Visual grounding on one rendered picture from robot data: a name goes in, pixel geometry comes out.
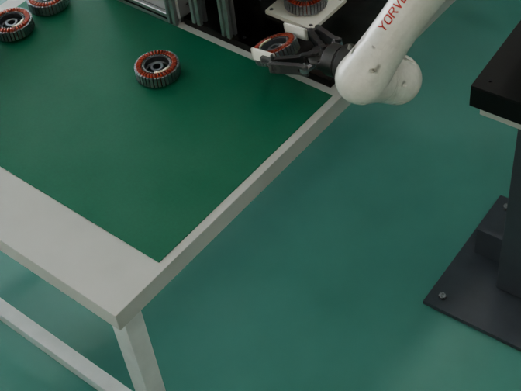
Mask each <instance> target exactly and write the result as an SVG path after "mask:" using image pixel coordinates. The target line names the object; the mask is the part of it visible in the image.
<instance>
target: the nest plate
mask: <svg viewBox="0 0 521 391"><path fill-rule="evenodd" d="M327 1H328V2H327V5H326V7H325V8H324V10H322V11H320V12H318V13H316V14H314V15H311V14H310V16H308V15H307V16H304V15H303V16H297V15H294V14H293V13H292V14H291V13H290V12H288V11H287V10H286V8H285V7H284V0H277V1H276V2H274V3H273V4H272V5H271V6H269V7H268V8H267V9H266V10H265V14H267V15H269V16H273V17H275V18H276V19H280V20H282V21H284V22H287V23H290V24H292V25H295V26H303V27H305V28H314V27H315V25H317V24H318V25H322V24H323V23H324V22H325V21H326V20H327V19H328V18H329V17H330V16H331V15H332V14H333V13H335V12H336V11H337V10H338V9H339V8H340V7H342V6H343V5H344V4H345V3H346V2H347V0H327Z"/></svg>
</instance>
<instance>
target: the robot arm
mask: <svg viewBox="0 0 521 391"><path fill-rule="evenodd" d="M445 1H446V0H388V1H387V2H386V4H385V6H384V7H383V9H382V10H381V11H380V13H379V14H378V16H377V17H376V19H375V20H374V22H373V23H372V24H371V25H370V27H369V28H368V29H367V31H366V32H365V34H364V35H363V36H362V37H361V38H360V40H359V41H358V42H357V43H356V45H355V44H352V43H347V44H345V45H343V42H342V38H341V37H338V36H334V35H333V34H332V33H330V32H329V31H328V30H326V29H324V28H323V27H321V25H318V24H317V25H315V27H314V28H305V27H303V26H295V25H292V24H289V23H286V22H284V23H283V25H284V29H285V33H286V32H287V33H294V34H295V35H296V36H297V38H299V39H302V40H308V39H309V41H310V40H311V41H312V43H313V45H314V47H313V48H312V49H311V50H310V51H308V52H303V53H300V54H298V55H288V56H278V57H276V56H275V54H273V53H270V52H267V51H264V50H260V49H257V48H254V47H251V48H250V49H251V53H252V57H253V59H254V60H257V61H260V62H261V63H262V64H267V65H268V67H269V71H270V73H273V74H296V75H301V76H303V77H308V76H309V72H310V71H311V70H320V71H321V72H322V73H324V75H326V76H329V77H332V78H334V80H335V84H336V89H337V91H338V92H339V93H340V95H341V96H342V97H343V98H344V99H345V100H347V101H348V102H350V103H353V104H356V105H367V104H371V103H386V104H390V105H401V104H405V103H407V102H409V101H411V100H412V99H413V98H414V97H415V96H416V95H417V94H418V92H419V90H420V88H421V85H422V79H423V78H422V72H421V70H420V68H419V65H418V64H417V63H416V62H415V61H414V60H413V59H412V58H411V57H409V56H407V55H406V54H407V52H408V51H409V49H410V47H411V46H412V45H413V43H414V42H415V40H416V38H417V37H418V36H419V34H420V33H421V32H422V31H423V29H424V28H425V26H426V25H427V23H428V22H429V21H430V20H431V19H432V17H433V16H434V15H435V13H436V12H437V11H438V9H439V8H440V7H441V5H442V4H443V3H444V2H445ZM321 39H322V40H323V41H325V42H326V43H328V45H325V44H324V43H323V41H322V40H321ZM305 57H306V60H307V62H308V63H306V62H305Z"/></svg>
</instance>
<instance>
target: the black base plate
mask: <svg viewBox="0 0 521 391"><path fill-rule="evenodd" d="M276 1H277V0H261V1H260V0H233V4H234V11H235V17H236V27H237V34H236V35H233V38H232V39H228V38H227V36H222V33H221V27H220V22H219V12H218V7H217V1H216V0H205V7H206V12H207V18H208V21H207V22H203V25H202V26H198V24H197V23H196V24H194V23H192V20H191V12H189V13H188V14H187V15H186V16H185V17H184V21H185V24H186V25H188V26H191V27H193V28H195V29H198V30H200V31H202V32H204V33H207V34H209V35H211V36H214V37H216V38H218V39H220V40H223V41H225V42H227V43H230V44H232V45H234V46H236V47H239V48H240V49H243V50H245V51H248V52H250V53H251V49H250V48H251V47H255V45H257V43H259V42H261V41H262V40H263V39H264V38H267V37H268V36H269V37H270V36H273V35H274V34H277V33H284V32H285V29H284V25H283V23H284V21H282V20H280V19H276V18H275V17H273V16H269V15H267V14H265V10H266V9H267V8H268V7H269V6H271V5H272V4H273V3H274V2H276ZM387 1H388V0H347V2H346V3H345V4H344V5H343V6H342V7H340V8H339V9H338V10H337V11H336V12H335V13H333V14H332V15H331V16H330V17H329V18H328V19H327V20H326V21H325V22H324V23H323V24H322V25H321V27H323V28H324V29H326V30H328V31H329V32H330V33H332V34H333V35H334V36H338V37H341V38H342V42H343V45H345V44H347V43H352V44H355V45H356V43H357V42H358V41H359V40H360V38H361V37H362V36H363V35H364V34H365V32H366V31H367V29H368V28H369V27H370V25H371V24H372V23H373V22H374V20H375V19H376V17H377V16H378V14H379V13H380V11H381V10H382V9H383V7H384V6H385V4H386V2H387ZM297 39H298V42H299V45H300V49H299V51H298V53H297V54H296V55H298V54H300V53H303V52H308V51H310V50H311V49H312V48H313V47H314V45H313V43H312V41H311V40H310V41H309V39H308V40H302V39H299V38H297ZM307 78H309V79H312V80H313V81H317V82H318V83H320V84H322V85H325V86H327V87H329V88H331V87H332V86H333V85H334V84H335V80H334V78H332V77H329V76H326V75H324V73H322V72H321V71H320V70H311V71H310V72H309V76H308V77H307Z"/></svg>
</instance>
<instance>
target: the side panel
mask: <svg viewBox="0 0 521 391"><path fill-rule="evenodd" d="M118 1H120V2H123V3H125V4H127V5H130V6H132V7H134V8H135V9H139V10H140V11H143V12H145V13H147V14H150V15H152V16H154V17H157V18H158V19H161V20H164V21H165V22H168V23H170V24H172V23H173V25H174V26H178V25H179V23H182V22H183V21H184V20H183V18H182V19H179V18H178V14H177V10H176V6H175V2H174V0H118Z"/></svg>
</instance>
